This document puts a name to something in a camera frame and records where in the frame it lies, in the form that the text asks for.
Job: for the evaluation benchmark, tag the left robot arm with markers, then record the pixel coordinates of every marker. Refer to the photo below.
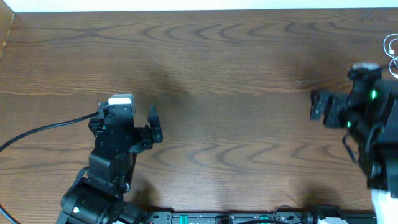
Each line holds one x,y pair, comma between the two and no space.
97,194

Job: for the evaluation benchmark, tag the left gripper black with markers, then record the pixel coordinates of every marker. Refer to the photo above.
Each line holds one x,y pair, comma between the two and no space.
150,135

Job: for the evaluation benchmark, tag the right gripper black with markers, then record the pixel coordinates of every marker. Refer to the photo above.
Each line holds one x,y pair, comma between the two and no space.
319,101

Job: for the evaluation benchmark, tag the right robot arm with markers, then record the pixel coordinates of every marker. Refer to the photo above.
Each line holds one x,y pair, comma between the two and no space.
369,114

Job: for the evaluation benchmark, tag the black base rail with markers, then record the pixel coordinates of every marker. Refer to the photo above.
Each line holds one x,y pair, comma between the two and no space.
283,214

